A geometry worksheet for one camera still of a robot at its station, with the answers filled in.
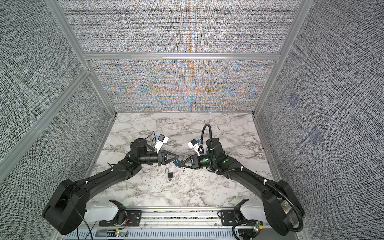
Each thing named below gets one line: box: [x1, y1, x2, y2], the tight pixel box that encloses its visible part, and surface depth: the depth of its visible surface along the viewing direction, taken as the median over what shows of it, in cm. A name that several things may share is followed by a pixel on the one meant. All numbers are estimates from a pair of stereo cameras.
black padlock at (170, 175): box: [164, 168, 174, 178], surface depth 89 cm
